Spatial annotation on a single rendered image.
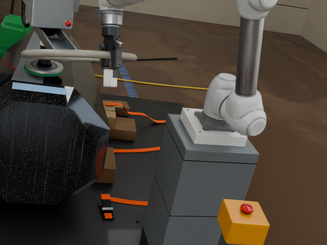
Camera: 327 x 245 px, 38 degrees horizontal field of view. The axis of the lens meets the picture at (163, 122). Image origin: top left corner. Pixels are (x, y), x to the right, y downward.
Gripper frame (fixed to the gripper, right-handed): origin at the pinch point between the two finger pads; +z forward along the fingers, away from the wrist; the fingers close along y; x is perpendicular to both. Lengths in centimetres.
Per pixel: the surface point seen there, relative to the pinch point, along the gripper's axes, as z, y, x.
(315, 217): 96, 26, -200
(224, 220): 42, -64, 2
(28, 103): 14, 84, -5
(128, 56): -9.1, 0.3, -9.1
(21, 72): -2, 99, -8
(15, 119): 23, 90, 0
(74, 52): -9.4, 3.3, 14.5
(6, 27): -44, 276, -73
